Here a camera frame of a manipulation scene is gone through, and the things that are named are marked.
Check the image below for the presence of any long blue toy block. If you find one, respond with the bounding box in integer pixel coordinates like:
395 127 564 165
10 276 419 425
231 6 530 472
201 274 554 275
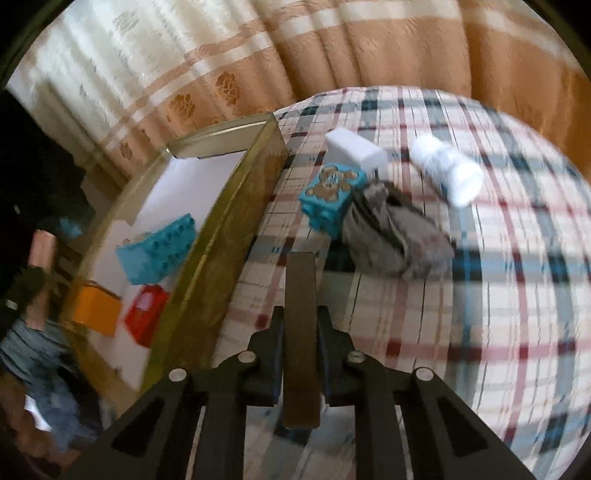
115 213 200 286

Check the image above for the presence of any teal bear toy block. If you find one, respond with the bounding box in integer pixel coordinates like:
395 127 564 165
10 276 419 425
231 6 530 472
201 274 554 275
298 164 369 239

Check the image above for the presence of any red ice cream toy block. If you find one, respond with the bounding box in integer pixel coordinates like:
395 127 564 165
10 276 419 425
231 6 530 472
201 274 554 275
122 285 171 348

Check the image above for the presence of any orange toy block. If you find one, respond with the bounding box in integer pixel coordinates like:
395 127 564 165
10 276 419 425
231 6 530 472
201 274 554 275
71 284 123 337

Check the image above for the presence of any cream and orange floral curtain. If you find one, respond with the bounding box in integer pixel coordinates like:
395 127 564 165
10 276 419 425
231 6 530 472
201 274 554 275
9 0 591 185

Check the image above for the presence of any white pill bottle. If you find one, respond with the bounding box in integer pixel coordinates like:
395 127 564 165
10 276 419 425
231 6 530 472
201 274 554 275
410 136 485 207

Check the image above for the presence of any gold metal tray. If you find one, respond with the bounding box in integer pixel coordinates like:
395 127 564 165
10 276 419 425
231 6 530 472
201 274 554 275
58 113 289 416

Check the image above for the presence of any dark cloth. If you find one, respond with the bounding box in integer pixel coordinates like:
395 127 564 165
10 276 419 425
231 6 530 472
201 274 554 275
0 92 93 278

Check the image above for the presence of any blue grey cloth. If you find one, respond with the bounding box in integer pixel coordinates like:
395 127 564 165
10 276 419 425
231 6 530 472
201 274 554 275
0 320 102 453

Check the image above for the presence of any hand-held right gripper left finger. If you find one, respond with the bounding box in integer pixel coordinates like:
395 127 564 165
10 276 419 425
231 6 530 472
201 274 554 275
60 305 284 480

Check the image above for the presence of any grey sock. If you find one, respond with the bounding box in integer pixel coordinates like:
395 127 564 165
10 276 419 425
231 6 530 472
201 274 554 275
342 180 455 280

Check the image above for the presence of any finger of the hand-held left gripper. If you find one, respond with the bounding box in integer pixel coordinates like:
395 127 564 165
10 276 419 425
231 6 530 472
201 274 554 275
0 270 49 324

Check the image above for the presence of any white paper sheet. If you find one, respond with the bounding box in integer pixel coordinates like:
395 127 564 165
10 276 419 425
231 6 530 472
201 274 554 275
83 150 245 393

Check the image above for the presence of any dark brown bar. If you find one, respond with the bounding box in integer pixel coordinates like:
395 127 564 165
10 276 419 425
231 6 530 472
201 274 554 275
281 253 321 430

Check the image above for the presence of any white charger adapter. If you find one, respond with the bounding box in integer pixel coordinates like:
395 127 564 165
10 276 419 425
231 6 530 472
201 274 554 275
324 129 389 178

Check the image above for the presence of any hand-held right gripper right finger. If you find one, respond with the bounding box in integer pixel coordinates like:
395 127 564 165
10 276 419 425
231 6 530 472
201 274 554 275
316 307 541 480

